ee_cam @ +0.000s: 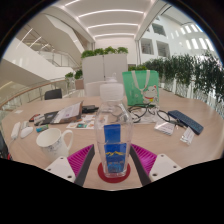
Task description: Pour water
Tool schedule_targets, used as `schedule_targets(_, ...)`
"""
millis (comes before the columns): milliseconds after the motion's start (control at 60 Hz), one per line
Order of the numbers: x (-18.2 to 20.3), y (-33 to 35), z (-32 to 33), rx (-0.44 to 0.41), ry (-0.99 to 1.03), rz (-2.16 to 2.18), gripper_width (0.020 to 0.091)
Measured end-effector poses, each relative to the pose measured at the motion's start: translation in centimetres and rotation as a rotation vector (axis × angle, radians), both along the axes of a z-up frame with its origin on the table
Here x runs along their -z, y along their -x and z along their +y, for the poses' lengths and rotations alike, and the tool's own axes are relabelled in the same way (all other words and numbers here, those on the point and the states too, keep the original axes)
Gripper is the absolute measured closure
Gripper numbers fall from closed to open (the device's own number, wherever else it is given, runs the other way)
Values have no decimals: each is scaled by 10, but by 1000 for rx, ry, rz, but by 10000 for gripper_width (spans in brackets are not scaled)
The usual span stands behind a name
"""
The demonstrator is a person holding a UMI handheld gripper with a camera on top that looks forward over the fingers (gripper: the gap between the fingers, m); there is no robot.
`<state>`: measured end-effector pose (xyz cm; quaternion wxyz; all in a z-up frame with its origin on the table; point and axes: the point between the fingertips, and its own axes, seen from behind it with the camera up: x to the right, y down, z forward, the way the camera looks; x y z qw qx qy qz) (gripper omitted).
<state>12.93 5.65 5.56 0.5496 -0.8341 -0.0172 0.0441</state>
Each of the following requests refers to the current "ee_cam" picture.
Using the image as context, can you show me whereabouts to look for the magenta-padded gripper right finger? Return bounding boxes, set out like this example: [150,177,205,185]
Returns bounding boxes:
[129,143,183,187]

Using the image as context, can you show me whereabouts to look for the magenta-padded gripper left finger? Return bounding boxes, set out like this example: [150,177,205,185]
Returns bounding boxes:
[44,143,96,187]

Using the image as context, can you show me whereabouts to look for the clear blue-labelled water bottle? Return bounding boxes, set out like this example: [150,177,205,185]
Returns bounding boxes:
[94,82,134,179]

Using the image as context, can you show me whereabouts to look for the flat round red coaster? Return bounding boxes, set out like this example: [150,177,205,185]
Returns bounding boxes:
[97,161,132,184]

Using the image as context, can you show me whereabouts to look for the white patterned mug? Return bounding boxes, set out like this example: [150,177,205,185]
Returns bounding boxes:
[35,127,74,164]

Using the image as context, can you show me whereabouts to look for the colourful printed leaflet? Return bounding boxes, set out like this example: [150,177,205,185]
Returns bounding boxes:
[65,114,109,130]

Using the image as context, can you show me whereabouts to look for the white flat packet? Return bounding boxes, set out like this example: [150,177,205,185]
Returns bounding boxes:
[153,120,176,136]

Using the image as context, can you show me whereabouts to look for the small clear plastic packet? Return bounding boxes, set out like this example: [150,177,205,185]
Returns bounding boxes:
[179,126,196,146]

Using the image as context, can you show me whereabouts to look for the open paper booklet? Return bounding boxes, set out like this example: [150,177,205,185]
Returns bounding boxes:
[52,101,84,125]

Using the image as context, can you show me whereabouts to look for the small teal stick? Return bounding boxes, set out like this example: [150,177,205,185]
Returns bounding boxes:
[35,124,50,133]

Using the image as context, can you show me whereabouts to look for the small black box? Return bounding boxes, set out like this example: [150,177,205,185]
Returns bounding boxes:
[81,104,100,114]

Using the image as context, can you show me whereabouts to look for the black flat tablet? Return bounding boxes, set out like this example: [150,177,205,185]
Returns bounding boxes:
[34,110,61,126]

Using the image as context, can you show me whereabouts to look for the small white box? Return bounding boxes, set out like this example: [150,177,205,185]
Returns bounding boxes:
[33,114,46,125]

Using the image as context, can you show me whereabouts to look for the white computer mouse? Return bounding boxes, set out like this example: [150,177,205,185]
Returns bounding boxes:
[19,126,35,139]

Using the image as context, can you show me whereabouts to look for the small dark red case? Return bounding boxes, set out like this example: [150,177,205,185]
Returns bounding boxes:
[28,113,41,123]

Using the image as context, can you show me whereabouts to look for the black office chair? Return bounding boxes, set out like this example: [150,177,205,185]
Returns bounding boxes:
[44,88,63,101]

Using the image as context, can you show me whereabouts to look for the white power strip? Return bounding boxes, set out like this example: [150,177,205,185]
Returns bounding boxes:
[10,121,22,141]

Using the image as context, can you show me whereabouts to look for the green tote bag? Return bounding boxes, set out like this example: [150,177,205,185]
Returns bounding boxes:
[121,69,161,108]

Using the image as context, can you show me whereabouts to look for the white chair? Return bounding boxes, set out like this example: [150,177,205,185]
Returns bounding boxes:
[84,81,109,98]

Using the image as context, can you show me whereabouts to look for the glass balustrade with handrail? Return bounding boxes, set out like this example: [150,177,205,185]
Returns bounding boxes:
[0,78,68,111]

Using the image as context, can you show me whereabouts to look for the small potted green plants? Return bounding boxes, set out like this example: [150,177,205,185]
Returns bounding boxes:
[64,69,84,91]

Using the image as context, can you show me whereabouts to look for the wooden planter with greenery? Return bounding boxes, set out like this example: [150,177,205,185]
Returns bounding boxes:
[128,64,148,72]

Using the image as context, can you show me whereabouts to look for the white cabinet topped with plants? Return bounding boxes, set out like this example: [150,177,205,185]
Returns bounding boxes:
[80,46,129,98]

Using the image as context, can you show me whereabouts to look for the row of tall green plants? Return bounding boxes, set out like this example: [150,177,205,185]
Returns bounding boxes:
[143,49,224,114]

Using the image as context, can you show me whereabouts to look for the ceiling light strips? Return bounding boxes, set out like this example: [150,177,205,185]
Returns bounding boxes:
[63,0,146,39]

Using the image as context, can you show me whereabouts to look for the tangle of black cables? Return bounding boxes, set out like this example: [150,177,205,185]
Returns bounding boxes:
[127,103,188,129]

